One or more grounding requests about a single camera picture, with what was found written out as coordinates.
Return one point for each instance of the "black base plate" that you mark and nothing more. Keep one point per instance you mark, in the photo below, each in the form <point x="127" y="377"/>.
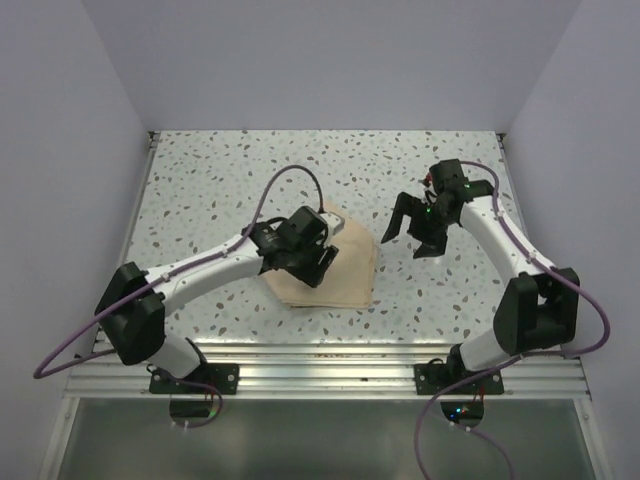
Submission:
<point x="435" y="380"/>
<point x="223" y="377"/>

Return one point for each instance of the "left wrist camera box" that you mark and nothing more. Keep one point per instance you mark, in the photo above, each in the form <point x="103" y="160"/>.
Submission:
<point x="334" y="222"/>

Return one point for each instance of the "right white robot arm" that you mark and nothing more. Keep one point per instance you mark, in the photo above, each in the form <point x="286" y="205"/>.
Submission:
<point x="538" y="309"/>

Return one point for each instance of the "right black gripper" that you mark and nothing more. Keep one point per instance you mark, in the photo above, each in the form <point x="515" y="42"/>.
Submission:
<point x="433" y="244"/>

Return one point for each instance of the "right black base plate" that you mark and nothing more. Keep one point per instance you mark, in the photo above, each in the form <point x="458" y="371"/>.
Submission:
<point x="435" y="380"/>

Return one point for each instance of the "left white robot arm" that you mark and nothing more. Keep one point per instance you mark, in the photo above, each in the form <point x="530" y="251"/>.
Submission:
<point x="136" y="303"/>

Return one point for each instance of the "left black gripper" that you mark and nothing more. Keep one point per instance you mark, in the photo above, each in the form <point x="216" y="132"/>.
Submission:
<point x="312" y="273"/>

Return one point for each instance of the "beige cloth mat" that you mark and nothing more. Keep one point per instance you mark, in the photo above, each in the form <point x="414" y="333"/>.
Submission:
<point x="349" y="281"/>

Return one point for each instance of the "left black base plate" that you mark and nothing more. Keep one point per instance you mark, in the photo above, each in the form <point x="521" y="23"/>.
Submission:
<point x="223" y="377"/>

